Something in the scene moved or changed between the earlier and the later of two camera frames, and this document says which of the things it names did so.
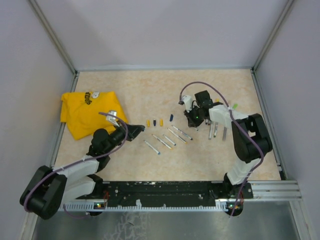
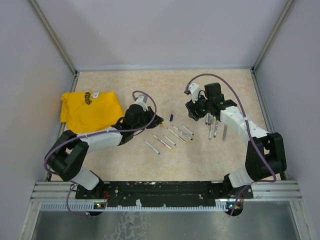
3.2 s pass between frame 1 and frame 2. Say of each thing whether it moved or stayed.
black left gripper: moved
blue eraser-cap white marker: stayed
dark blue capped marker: stayed
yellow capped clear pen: stayed
